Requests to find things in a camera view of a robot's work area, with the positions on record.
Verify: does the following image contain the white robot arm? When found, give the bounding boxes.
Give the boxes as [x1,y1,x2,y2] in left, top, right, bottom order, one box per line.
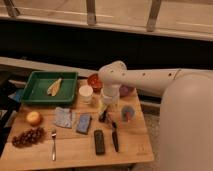
[98,61,185,107]

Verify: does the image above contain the silver fork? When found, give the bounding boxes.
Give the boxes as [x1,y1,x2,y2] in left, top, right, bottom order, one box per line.
[51,129,57,161]

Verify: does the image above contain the purple bowl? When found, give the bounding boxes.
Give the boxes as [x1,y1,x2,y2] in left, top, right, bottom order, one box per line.
[119,85,134,97]

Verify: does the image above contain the yellow banana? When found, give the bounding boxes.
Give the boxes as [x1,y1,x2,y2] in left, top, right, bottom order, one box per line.
[47,78,62,96]

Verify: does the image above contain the red yellow apple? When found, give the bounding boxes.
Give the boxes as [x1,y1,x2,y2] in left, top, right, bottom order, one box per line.
[26,111,42,126]

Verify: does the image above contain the orange bowl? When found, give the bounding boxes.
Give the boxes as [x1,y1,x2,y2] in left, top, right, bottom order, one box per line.
[87,74,103,92]

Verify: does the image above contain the white paper cup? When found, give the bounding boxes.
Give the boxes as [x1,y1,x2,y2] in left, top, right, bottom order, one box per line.
[79,85,93,103]

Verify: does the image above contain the bunch of red grapes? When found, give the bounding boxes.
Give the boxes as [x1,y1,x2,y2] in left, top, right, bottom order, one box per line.
[12,127,45,148]

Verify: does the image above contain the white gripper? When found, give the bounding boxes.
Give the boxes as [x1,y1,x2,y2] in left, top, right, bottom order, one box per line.
[98,85,120,117]

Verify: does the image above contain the small blue bowl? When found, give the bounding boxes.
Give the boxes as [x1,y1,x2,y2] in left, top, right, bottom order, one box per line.
[121,105,135,122]

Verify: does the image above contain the blue sponge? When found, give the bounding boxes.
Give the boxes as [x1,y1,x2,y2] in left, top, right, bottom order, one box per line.
[76,114,92,134]

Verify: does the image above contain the black remote control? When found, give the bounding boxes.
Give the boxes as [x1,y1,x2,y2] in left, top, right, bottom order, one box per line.
[94,130,105,155]

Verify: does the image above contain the light blue cloth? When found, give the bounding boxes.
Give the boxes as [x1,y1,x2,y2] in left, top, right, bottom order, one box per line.
[54,107,72,128]

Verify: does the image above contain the green plastic tray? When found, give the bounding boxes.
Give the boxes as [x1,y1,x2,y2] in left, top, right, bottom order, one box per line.
[21,71,78,105]

